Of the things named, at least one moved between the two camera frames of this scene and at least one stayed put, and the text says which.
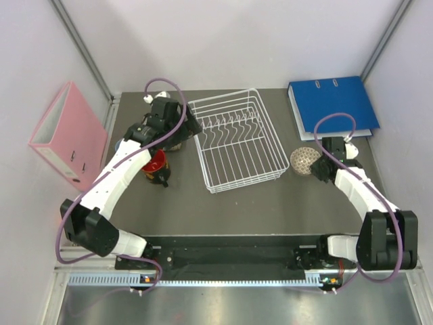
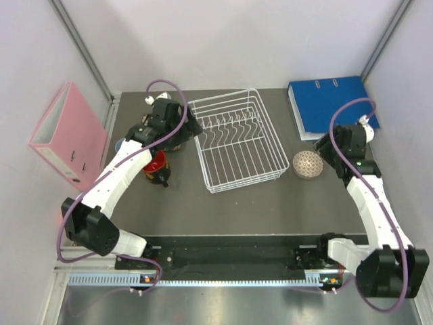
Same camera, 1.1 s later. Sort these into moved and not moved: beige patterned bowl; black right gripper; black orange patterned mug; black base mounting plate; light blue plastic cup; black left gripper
Moved: beige patterned bowl; black right gripper
Not moved: black base mounting plate; light blue plastic cup; black left gripper; black orange patterned mug
